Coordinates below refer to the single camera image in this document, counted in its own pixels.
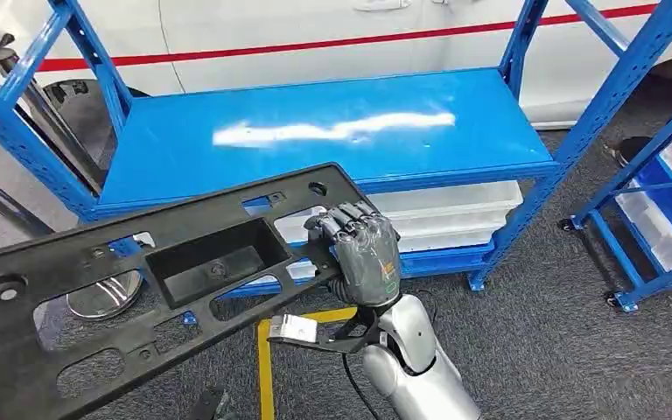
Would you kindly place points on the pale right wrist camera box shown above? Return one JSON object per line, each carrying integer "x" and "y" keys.
{"x": 294, "y": 328}

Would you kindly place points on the white car with red stripe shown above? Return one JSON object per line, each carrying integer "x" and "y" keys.
{"x": 313, "y": 29}

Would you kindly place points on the yellow floor tape square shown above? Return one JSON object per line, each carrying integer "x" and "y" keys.
{"x": 265, "y": 377}

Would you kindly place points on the large blue metal shelf rack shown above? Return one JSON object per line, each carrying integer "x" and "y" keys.
{"x": 313, "y": 151}

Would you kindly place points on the chrome stool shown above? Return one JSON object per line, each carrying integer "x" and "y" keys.
{"x": 107, "y": 295}

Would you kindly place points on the black plastic car panel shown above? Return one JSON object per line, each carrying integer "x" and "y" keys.
{"x": 0, "y": 359}

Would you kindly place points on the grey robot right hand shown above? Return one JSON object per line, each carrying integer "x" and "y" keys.
{"x": 368, "y": 261}

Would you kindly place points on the black camera bracket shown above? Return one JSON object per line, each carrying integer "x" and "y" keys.
{"x": 342, "y": 343}

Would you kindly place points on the small blue metal shelf rack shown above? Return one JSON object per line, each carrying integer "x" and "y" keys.
{"x": 631, "y": 169}

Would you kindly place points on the black robot foot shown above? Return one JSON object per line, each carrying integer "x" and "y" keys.
{"x": 205, "y": 406}

